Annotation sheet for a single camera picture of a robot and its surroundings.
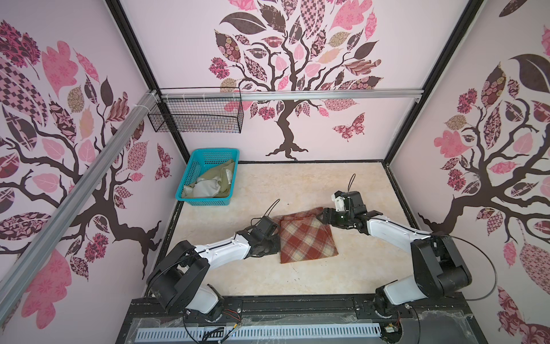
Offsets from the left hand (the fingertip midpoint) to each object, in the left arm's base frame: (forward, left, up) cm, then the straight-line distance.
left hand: (278, 251), depth 87 cm
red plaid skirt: (+5, -10, +2) cm, 12 cm away
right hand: (+13, -19, +6) cm, 24 cm away
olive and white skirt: (+33, +32, +5) cm, 46 cm away
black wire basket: (+52, +36, +34) cm, 72 cm away
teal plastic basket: (+50, +42, +4) cm, 65 cm away
